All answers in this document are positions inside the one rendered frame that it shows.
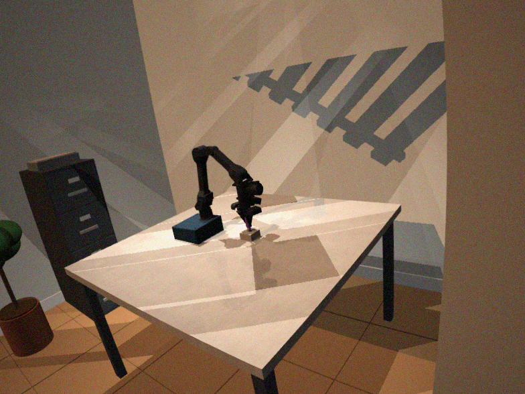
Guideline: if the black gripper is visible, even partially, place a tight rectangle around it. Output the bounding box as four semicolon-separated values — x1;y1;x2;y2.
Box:
231;194;262;225

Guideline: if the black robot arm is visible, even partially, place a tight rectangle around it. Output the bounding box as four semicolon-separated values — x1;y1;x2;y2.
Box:
192;145;263;220

